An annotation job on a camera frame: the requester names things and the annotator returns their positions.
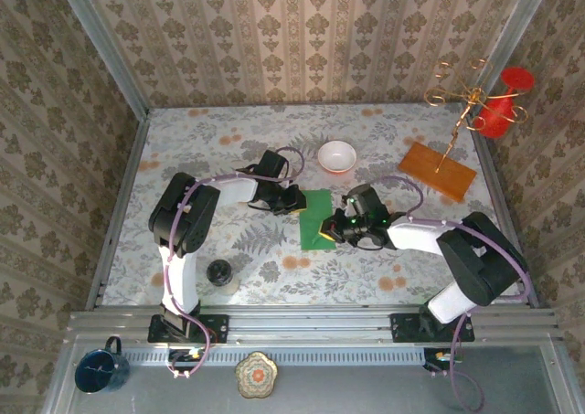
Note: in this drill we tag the grey metal shelf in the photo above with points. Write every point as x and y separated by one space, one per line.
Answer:
365 391

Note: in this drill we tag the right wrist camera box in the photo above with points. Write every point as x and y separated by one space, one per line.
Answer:
368 204

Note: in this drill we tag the green paper sheet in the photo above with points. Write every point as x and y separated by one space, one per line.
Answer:
316 222

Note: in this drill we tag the dark blue mug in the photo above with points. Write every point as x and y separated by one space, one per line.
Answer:
98 368

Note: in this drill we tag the patterned flower-shaped plate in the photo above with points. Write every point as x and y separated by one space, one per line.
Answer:
256 375

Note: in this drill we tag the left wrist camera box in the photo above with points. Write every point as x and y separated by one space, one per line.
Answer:
273 165

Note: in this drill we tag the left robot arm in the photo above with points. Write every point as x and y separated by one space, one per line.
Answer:
183 272

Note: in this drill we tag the orange bowl white inside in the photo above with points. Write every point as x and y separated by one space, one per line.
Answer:
337 156

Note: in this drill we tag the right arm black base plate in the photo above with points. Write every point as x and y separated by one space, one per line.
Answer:
404 329

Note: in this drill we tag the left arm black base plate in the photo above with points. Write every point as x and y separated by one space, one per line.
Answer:
215 329

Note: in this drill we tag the red plastic goblet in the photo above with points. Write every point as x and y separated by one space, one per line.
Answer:
498 112

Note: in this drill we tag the floral tablecloth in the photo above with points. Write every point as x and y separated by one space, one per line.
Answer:
365 268

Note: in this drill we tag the aluminium frame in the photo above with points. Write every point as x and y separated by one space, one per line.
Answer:
311 322

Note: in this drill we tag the small circuit board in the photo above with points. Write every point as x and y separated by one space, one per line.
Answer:
187 354
441 357

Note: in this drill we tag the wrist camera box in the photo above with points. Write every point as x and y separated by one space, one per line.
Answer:
368 204
273 165

